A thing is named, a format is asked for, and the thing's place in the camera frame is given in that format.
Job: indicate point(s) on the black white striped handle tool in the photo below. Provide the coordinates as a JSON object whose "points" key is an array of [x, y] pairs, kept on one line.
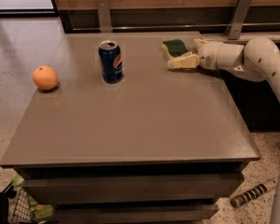
{"points": [[253, 194]]}

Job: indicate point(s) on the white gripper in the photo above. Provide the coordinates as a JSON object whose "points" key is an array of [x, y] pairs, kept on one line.
{"points": [[209, 55]]}

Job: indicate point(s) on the blue Pepsi can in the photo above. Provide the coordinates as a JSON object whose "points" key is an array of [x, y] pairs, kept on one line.
{"points": [[111, 62]]}

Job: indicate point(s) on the orange fruit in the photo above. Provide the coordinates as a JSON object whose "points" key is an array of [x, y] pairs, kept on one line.
{"points": [[45, 78]]}

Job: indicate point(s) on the grey drawer cabinet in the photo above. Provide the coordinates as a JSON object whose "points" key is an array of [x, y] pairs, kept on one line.
{"points": [[159, 147]]}

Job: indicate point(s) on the green and yellow sponge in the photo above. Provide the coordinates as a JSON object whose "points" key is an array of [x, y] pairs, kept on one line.
{"points": [[174, 48]]}

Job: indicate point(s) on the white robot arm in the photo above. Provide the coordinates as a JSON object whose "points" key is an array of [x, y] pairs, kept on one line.
{"points": [[257, 60]]}

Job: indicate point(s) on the metal bracket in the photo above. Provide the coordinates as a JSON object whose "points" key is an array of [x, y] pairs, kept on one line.
{"points": [[236, 24], [104, 15]]}

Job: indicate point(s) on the left metal bracket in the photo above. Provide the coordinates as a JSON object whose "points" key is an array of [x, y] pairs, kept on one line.
{"points": [[104, 15]]}

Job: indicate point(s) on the black bag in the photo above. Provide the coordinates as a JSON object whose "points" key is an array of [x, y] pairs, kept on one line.
{"points": [[7, 193]]}

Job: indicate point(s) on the green snack bag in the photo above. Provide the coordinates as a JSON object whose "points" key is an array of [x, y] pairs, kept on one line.
{"points": [[40, 213]]}

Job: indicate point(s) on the metal rail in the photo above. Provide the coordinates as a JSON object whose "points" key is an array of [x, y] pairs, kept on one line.
{"points": [[202, 28]]}

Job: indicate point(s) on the right metal bracket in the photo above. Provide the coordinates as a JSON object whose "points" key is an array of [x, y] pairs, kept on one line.
{"points": [[236, 24]]}

